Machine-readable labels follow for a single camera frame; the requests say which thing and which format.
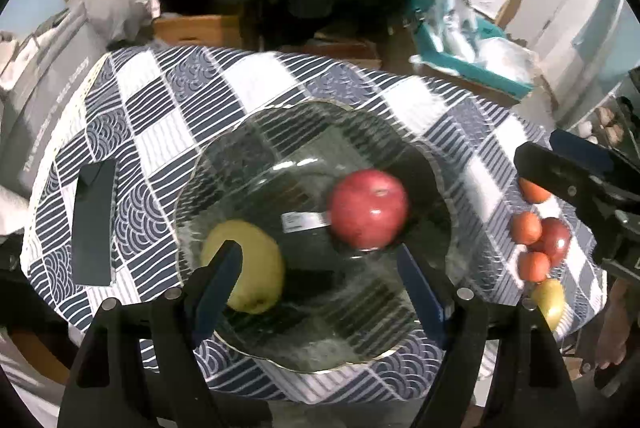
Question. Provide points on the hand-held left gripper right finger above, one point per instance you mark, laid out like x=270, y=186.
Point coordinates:
x=420, y=295

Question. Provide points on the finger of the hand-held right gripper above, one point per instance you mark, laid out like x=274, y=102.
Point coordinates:
x=550, y=175
x=582, y=153

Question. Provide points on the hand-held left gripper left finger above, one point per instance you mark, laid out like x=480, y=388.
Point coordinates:
x=219, y=280

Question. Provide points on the orange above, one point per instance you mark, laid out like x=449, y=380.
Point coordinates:
x=526, y=227
x=534, y=266
x=534, y=192

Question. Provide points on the clear glass plate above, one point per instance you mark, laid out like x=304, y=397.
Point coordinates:
x=305, y=148

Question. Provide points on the person's right hand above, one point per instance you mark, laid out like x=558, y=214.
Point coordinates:
x=617, y=323

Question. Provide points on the yellow-green apple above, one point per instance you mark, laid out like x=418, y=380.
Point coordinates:
x=260, y=263

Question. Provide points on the shoe rack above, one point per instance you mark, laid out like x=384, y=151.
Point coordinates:
x=612, y=118

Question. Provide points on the small red apple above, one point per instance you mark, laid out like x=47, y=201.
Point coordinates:
x=557, y=240

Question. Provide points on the yellow-green pear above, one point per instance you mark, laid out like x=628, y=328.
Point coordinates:
x=550, y=300

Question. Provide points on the large red apple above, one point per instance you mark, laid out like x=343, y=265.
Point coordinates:
x=369, y=208

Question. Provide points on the clear plastic bag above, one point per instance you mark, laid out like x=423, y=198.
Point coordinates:
x=505, y=58

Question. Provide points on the teal cardboard box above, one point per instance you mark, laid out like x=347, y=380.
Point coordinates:
x=470, y=71

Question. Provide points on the blue white patterned tablecloth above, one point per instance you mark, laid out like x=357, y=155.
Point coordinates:
x=165, y=108

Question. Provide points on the flat brown cardboard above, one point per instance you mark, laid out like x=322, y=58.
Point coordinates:
x=335, y=53

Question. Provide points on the brown cardboard box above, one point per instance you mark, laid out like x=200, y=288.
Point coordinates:
x=200, y=31

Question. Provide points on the grey printed bag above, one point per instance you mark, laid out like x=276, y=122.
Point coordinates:
x=45, y=98

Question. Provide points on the grey crumpled plastic bag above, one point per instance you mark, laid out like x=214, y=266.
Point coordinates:
x=107, y=8

